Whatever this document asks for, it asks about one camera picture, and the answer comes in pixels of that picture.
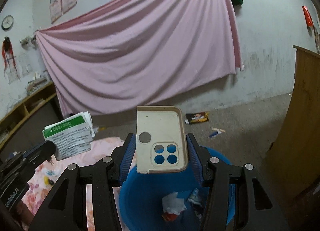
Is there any pink hanging wall sheet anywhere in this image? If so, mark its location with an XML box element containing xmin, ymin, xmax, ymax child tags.
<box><xmin>36</xmin><ymin>0</ymin><xmax>242</xmax><ymax>115</ymax></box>

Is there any black orange floor wrapper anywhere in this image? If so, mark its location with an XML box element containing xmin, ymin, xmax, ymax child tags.
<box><xmin>184</xmin><ymin>112</ymin><xmax>209</xmax><ymax>124</ymax></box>

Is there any round wall clock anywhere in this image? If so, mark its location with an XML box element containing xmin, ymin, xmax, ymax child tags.
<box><xmin>1</xmin><ymin>15</ymin><xmax>14</xmax><ymax>31</ymax></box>

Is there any red hanging bag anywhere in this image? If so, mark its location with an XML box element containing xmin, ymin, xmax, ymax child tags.
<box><xmin>302</xmin><ymin>5</ymin><xmax>314</xmax><ymax>28</ymax></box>

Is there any wooden cabinet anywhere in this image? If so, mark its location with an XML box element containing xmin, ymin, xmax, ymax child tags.
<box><xmin>266</xmin><ymin>47</ymin><xmax>319</xmax><ymax>203</ymax></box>

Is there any red black hanging tassel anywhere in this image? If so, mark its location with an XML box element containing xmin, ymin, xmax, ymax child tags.
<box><xmin>2</xmin><ymin>36</ymin><xmax>18</xmax><ymax>76</ymax></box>

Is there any blue plastic bucket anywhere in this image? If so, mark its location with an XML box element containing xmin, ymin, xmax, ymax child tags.
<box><xmin>118</xmin><ymin>145</ymin><xmax>236</xmax><ymax>231</ymax></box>

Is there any wooden wall shelf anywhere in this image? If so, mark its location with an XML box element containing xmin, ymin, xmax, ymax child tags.
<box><xmin>1</xmin><ymin>81</ymin><xmax>57</xmax><ymax>150</ymax></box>

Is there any red snack wrapper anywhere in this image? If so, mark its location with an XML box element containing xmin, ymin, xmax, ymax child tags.
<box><xmin>162</xmin><ymin>212</ymin><xmax>179</xmax><ymax>222</ymax></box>

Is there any stack of books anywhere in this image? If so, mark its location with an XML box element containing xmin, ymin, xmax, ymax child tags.
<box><xmin>26</xmin><ymin>72</ymin><xmax>48</xmax><ymax>95</ymax></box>

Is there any green white medicine box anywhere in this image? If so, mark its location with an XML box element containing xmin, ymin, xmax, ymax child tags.
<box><xmin>42</xmin><ymin>112</ymin><xmax>95</xmax><ymax>161</ymax></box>

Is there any floral pink bed cover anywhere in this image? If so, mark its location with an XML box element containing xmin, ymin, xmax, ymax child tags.
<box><xmin>29</xmin><ymin>137</ymin><xmax>125</xmax><ymax>230</ymax></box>

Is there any beige phone case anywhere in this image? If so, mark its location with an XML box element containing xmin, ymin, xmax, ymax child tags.
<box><xmin>136</xmin><ymin>106</ymin><xmax>188</xmax><ymax>174</ymax></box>

